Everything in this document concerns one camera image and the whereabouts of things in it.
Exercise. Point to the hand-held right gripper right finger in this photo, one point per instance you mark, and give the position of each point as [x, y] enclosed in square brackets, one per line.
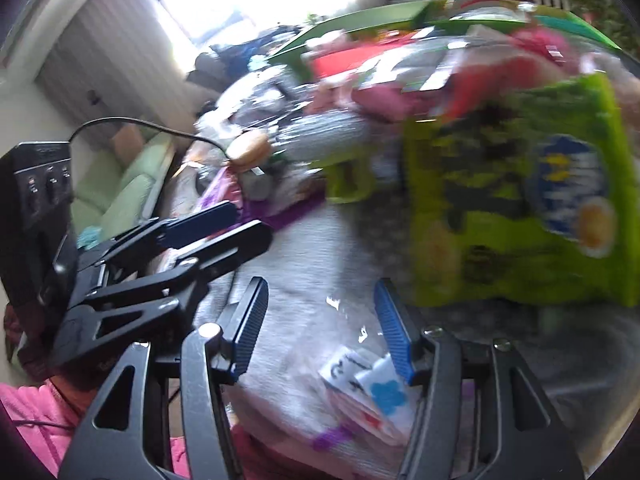
[395, 332]

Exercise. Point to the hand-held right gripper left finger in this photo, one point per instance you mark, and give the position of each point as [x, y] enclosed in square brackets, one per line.
[247, 325]

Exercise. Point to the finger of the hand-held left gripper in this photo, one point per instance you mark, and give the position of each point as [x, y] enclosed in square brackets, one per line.
[235, 244]
[200, 221]

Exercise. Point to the clear packet of flower-print tapes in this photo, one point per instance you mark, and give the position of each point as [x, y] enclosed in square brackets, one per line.
[380, 391]

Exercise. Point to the green cardboard box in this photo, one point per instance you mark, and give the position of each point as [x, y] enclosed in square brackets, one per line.
[360, 17]
[575, 26]

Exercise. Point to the green sofa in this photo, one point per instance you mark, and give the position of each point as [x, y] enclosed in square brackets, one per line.
[125, 185]

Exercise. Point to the toy hamburger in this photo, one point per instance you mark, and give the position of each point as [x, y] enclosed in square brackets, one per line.
[247, 150]

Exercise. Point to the green rhinestone toy gun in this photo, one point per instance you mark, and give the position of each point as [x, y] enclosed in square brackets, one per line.
[350, 180]

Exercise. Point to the green snack packet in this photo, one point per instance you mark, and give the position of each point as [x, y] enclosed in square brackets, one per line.
[500, 240]

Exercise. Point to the grey sofa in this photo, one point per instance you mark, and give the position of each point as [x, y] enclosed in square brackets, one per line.
[220, 62]

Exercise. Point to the beige curtain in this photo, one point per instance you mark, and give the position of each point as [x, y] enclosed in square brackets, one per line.
[110, 60]

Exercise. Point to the person's pink clothing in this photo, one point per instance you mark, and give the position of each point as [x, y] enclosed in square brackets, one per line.
[40, 425]

